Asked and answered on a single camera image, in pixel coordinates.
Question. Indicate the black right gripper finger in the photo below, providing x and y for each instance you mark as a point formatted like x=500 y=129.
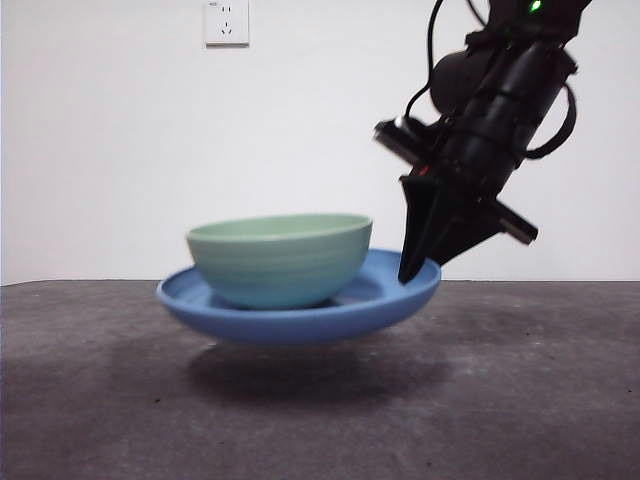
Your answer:
x=460 y=225
x=419 y=225

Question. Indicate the blue round plate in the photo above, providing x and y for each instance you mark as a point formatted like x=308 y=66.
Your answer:
x=300 y=325

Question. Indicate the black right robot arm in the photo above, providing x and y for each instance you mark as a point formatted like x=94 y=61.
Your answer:
x=520 y=100

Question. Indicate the green ribbed bowl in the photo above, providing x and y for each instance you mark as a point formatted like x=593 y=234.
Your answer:
x=280 y=265

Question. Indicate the white wall socket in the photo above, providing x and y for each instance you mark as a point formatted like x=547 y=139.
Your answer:
x=227 y=30

